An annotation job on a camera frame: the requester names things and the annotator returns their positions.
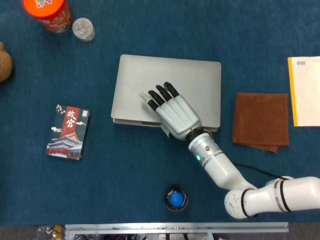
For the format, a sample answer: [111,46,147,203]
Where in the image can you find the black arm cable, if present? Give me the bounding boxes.
[232,162,293,182]

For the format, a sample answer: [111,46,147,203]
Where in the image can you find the brown folded cloth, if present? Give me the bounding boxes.
[231,91,290,154]

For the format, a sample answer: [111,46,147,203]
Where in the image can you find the red cylindrical snack canister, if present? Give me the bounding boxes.
[21,0,73,34]

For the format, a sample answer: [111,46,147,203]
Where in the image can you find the palace print book box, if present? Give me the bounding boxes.
[45,104,91,161]

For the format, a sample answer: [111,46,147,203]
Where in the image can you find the clear plastic bag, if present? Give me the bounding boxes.
[33,224,66,240]

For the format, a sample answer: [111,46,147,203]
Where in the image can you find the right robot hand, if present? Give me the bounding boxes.
[138,81,202,140]

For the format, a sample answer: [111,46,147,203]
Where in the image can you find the brown plush toy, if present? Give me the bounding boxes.
[0,41,13,83]

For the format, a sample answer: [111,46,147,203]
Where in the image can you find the small clear plastic jar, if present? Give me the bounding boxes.
[72,17,96,43]

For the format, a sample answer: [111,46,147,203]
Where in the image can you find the white notebook yellow spine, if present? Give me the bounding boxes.
[287,56,320,127]

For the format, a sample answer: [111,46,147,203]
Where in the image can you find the silver laptop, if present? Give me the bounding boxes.
[110,54,222,133]

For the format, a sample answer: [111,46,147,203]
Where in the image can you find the aluminium profile rail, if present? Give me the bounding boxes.
[64,221,289,235]

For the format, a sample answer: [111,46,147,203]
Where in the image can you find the blue felt table cover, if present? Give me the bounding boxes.
[0,0,320,227]

